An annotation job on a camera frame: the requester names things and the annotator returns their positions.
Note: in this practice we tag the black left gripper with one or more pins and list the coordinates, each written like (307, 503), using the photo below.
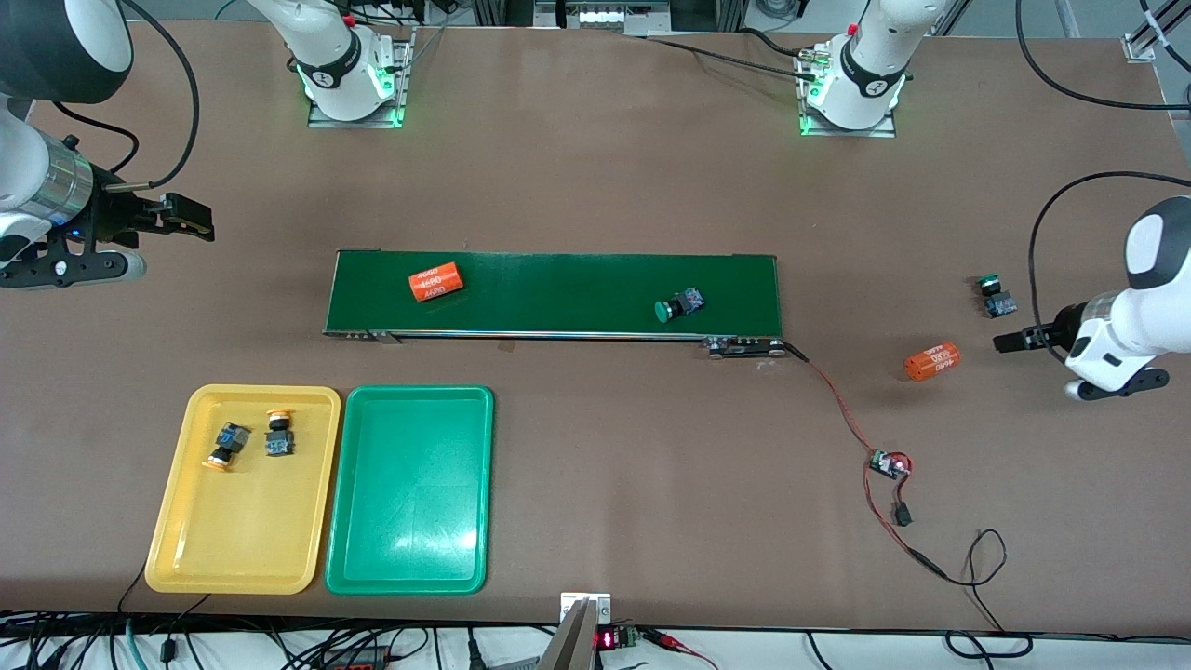
(1055, 333)

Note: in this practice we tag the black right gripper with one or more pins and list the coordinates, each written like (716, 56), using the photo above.
(115, 216)

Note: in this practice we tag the green push button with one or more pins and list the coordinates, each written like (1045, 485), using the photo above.
(996, 298)
(677, 305)

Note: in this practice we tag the yellow push button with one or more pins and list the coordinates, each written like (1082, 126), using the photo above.
(226, 445)
(277, 435)

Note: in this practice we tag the orange cylinder battery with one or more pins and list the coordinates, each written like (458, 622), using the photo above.
(932, 361)
(437, 280)

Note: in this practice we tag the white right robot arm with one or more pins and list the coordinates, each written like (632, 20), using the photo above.
(326, 56)

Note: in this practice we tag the small green circuit board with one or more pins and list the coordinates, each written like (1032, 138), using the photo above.
(887, 462)

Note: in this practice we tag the yellow plastic tray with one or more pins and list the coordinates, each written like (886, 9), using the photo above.
(242, 540)

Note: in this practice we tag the green plastic tray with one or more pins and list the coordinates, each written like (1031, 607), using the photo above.
(409, 493)

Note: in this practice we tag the green conveyor belt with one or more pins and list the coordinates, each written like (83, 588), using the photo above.
(558, 298)

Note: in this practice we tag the red clip lead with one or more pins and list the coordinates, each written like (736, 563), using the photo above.
(670, 642)

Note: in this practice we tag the orange power strip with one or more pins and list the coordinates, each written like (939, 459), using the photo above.
(354, 659)

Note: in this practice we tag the red digit display module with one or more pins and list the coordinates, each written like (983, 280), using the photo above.
(607, 638)

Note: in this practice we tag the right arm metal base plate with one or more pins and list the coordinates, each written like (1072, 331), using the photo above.
(321, 116)

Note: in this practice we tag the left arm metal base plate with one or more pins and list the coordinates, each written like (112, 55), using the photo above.
(884, 130)

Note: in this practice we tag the aluminium table corner bracket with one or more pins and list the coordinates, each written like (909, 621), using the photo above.
(1140, 46)

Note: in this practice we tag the grey metal camera bracket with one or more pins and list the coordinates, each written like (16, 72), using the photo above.
(572, 642)

